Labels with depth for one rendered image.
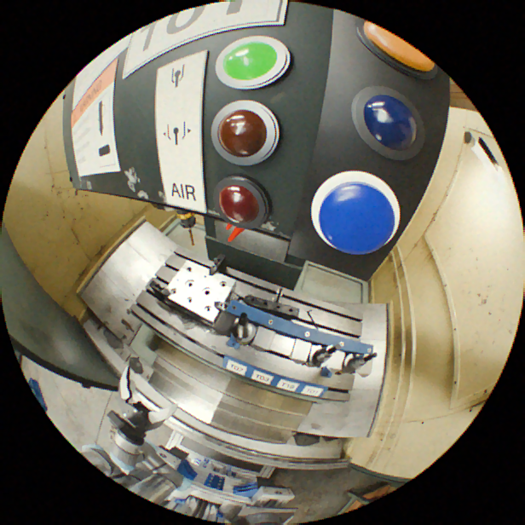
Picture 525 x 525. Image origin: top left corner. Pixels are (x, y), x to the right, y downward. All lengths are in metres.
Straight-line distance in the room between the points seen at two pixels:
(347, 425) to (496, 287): 0.92
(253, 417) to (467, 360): 0.95
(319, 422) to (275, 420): 0.23
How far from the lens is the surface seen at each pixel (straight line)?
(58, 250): 1.35
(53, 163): 1.29
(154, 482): 0.59
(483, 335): 0.76
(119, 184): 0.16
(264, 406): 0.94
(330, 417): 1.06
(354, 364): 0.52
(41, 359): 0.71
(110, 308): 1.39
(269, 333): 0.49
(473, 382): 0.76
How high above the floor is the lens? 1.68
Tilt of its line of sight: 49 degrees down
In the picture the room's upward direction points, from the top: 8 degrees clockwise
